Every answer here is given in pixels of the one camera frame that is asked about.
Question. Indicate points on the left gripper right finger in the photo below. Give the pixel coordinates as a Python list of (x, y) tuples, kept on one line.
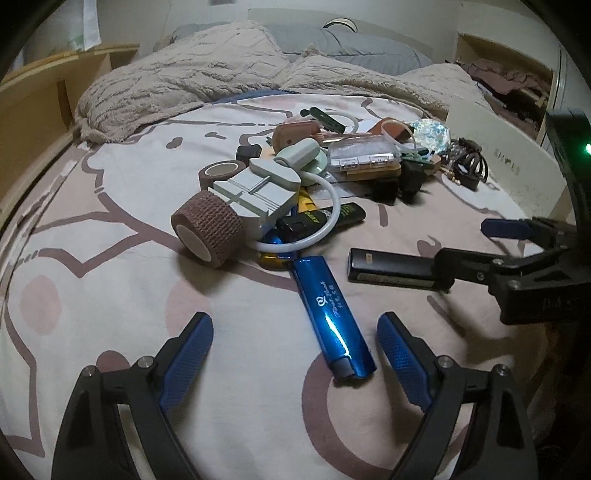
[(498, 443)]

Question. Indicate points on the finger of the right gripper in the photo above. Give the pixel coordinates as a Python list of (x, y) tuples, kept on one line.
[(451, 264), (506, 229)]

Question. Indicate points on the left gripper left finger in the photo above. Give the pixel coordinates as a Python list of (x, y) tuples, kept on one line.
[(91, 443)]

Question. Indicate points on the black rectangular lighter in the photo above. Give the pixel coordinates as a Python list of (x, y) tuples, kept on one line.
[(394, 269)]

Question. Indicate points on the blue lighter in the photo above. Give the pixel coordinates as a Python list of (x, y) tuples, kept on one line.
[(341, 340)]

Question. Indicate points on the white shoe box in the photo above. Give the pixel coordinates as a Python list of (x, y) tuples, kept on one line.
[(524, 170)]

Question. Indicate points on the clear plastic case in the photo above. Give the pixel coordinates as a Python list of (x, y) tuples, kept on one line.
[(362, 153)]

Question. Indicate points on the pink clothes pile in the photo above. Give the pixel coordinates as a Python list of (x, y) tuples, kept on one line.
[(503, 79)]

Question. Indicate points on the cartoon print bed sheet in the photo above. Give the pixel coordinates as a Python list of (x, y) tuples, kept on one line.
[(97, 277)]

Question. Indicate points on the grey plastic tool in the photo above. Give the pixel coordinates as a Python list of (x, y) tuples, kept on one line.
[(260, 195)]

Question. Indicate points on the brown bandage roll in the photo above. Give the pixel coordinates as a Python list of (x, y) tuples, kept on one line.
[(208, 227), (219, 171)]

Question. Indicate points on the grey pillow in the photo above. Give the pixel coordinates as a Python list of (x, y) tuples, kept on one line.
[(379, 54)]

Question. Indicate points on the white cap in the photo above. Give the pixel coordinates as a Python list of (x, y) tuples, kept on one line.
[(342, 22)]

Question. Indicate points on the beige fluffy blanket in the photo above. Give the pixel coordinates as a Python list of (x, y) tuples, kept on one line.
[(243, 57)]

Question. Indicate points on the wooden shelf unit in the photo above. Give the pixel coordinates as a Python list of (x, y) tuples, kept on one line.
[(38, 102)]

